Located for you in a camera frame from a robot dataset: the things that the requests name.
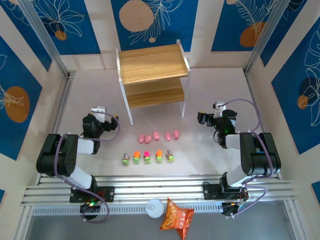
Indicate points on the pink plastic pig toy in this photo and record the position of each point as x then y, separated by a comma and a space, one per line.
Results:
156, 136
141, 138
168, 136
176, 134
148, 139

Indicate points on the yellow-top green toy block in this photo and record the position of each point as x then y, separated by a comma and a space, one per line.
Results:
170, 156
125, 160

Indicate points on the green toy truck orange load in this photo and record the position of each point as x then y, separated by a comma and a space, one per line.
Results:
136, 158
158, 157

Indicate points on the green toy truck magenta load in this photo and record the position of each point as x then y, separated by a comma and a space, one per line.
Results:
147, 158

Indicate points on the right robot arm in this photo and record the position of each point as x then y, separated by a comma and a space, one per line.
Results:
252, 160

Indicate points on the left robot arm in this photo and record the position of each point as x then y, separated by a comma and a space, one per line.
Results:
68, 160

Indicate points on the white round cap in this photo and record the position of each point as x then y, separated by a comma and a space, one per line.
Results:
155, 208

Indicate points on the orange snack bag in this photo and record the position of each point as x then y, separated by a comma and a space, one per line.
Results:
175, 220

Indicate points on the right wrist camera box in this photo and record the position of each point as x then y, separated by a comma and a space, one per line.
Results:
220, 106

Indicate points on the aluminium side rail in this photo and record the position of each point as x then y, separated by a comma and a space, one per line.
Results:
253, 95
60, 112

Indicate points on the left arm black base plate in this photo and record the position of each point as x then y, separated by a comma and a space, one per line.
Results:
108, 193

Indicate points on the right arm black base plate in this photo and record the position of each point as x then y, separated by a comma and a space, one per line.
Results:
211, 191

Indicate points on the wooden shelf with white frame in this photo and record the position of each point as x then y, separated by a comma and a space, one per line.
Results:
152, 62

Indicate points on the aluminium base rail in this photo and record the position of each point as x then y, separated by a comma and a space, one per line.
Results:
160, 185

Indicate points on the aluminium frame post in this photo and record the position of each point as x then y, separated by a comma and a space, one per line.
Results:
277, 35
45, 35

